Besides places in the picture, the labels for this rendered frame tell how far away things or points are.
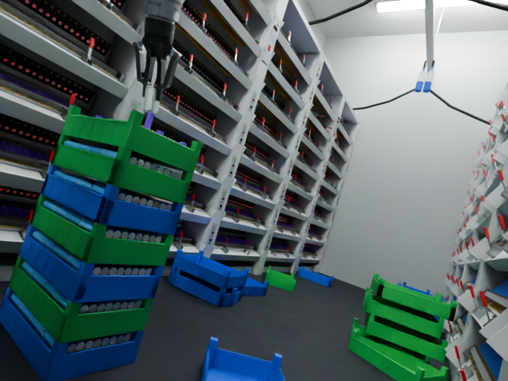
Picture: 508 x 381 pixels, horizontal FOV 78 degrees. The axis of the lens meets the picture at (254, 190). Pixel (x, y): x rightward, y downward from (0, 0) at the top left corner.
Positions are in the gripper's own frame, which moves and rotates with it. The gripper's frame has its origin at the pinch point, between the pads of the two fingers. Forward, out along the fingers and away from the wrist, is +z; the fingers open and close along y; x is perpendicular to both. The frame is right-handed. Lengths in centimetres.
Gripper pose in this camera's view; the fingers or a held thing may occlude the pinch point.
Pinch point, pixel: (152, 99)
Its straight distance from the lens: 96.2
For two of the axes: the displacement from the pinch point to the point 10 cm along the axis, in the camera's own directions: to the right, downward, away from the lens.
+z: -2.2, 9.1, 3.6
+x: 2.0, -3.2, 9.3
